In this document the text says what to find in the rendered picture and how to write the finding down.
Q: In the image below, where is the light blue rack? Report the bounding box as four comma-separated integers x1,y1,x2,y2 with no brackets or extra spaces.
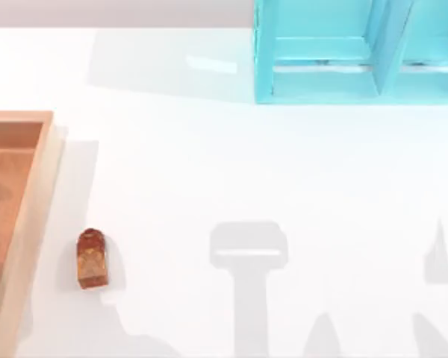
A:
252,0,448,106

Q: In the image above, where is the brown bread loaf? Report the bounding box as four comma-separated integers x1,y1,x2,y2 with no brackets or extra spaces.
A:
76,227,109,291

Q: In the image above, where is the shallow salmon-coloured box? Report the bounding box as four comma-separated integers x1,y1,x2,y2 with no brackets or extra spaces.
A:
0,110,65,358

